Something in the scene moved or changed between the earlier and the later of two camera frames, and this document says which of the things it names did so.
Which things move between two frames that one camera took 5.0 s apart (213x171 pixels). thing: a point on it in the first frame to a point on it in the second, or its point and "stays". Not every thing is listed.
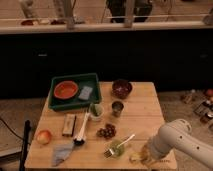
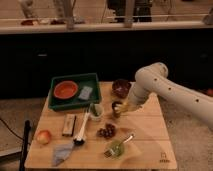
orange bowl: (65, 89) stays
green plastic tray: (72, 91) stays
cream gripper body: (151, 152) to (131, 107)
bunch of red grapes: (107, 132) stays
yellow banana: (133, 156) to (120, 108)
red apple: (44, 137) stays
